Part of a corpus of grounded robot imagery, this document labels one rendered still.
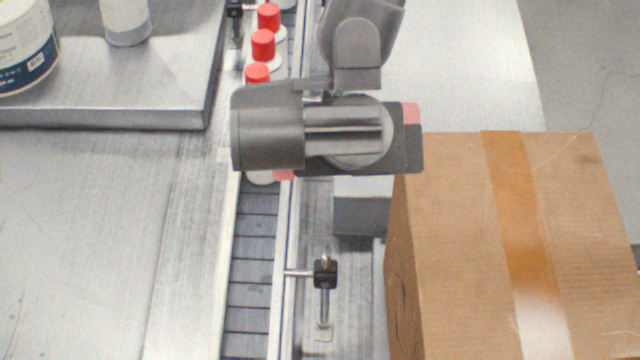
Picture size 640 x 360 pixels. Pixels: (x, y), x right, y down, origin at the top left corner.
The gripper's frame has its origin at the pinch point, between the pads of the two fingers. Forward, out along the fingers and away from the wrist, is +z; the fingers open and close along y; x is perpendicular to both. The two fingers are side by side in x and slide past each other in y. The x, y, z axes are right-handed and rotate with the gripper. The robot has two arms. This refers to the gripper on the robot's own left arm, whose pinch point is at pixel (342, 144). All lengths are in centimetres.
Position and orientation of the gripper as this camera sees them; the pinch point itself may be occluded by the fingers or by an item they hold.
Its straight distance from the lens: 80.5
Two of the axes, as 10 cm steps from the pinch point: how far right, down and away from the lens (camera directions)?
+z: -0.3, 0.1, 10.0
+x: 0.5, 10.0, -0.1
